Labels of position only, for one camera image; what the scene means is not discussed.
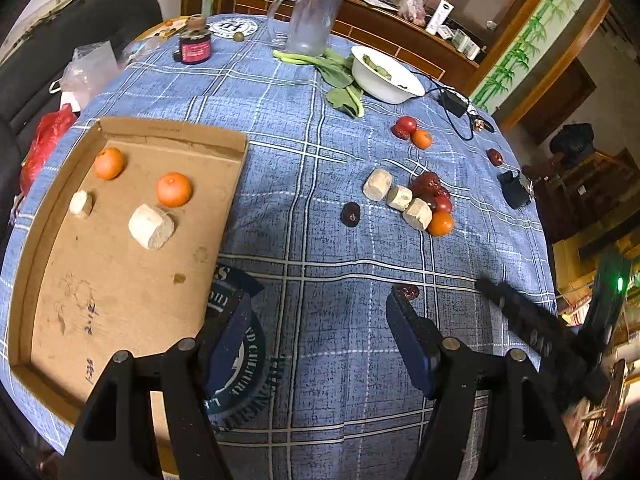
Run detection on blue plaid tablecloth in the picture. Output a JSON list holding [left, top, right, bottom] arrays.
[[0, 12, 560, 480]]

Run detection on brown cardboard tray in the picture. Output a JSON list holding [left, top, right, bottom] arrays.
[[7, 116, 250, 461]]

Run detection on black leather sofa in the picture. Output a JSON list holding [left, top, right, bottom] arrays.
[[0, 0, 163, 261]]

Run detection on translucent bag of red fruit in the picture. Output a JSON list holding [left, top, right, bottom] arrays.
[[370, 0, 428, 26]]

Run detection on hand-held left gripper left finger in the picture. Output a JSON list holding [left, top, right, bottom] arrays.
[[57, 287, 256, 480]]

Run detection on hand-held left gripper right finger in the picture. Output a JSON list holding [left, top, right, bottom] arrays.
[[386, 284, 582, 480]]

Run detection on black bag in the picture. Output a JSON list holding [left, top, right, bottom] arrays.
[[549, 122, 596, 166]]

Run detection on white bowl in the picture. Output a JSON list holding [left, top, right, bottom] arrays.
[[350, 45, 426, 105]]

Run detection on white tube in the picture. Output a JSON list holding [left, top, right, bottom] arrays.
[[426, 0, 455, 36]]

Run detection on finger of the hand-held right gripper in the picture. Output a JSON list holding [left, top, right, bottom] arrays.
[[474, 278, 612, 403]]

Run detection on green bok choy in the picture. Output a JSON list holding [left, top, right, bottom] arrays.
[[273, 49, 365, 119]]

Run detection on green leaves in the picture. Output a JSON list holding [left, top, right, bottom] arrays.
[[361, 55, 392, 81]]

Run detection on black clip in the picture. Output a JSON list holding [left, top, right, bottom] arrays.
[[498, 170, 535, 210]]

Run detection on wooden cabinet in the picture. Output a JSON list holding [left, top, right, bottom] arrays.
[[181, 0, 493, 96]]

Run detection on black power adapter with cable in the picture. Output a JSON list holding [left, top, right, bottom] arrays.
[[419, 74, 496, 142]]

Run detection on clear glass mug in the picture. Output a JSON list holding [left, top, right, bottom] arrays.
[[266, 0, 344, 57]]

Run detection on small beige yam chunk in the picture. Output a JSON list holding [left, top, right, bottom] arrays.
[[68, 190, 96, 218]]

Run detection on red plastic bag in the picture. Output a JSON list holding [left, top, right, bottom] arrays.
[[20, 104, 78, 196]]

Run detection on clear plastic bag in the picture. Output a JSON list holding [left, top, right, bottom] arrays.
[[49, 40, 132, 111]]

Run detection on large beige yam chunk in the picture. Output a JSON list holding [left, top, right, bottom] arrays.
[[128, 203, 177, 251]]

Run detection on dark jar with pink label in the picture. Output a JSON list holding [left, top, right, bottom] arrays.
[[174, 16, 212, 65]]

